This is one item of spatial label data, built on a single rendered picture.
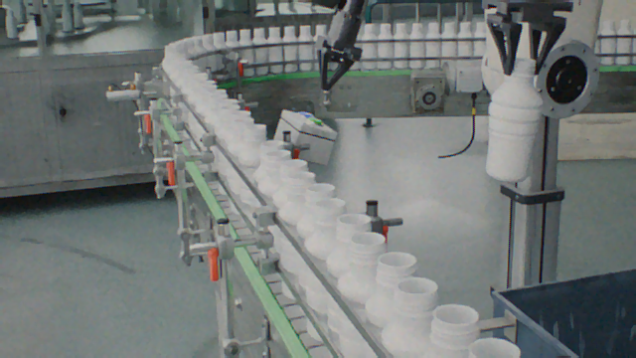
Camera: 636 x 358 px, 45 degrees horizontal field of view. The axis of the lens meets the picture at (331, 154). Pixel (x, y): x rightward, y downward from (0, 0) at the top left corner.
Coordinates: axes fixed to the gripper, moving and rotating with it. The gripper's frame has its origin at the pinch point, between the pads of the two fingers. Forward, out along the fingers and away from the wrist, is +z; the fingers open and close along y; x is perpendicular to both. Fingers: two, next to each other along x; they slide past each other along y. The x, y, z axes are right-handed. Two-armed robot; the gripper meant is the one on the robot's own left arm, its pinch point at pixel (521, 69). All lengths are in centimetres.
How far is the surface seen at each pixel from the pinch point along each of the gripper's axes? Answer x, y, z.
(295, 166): 3.4, -30.3, 12.8
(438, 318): -41, -28, 12
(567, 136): 357, 240, 116
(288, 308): -5.1, -33.0, 29.2
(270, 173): 9.7, -32.5, 15.7
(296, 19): 547, 92, 56
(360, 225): -20.4, -28.7, 12.2
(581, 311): 1.5, 15.0, 38.8
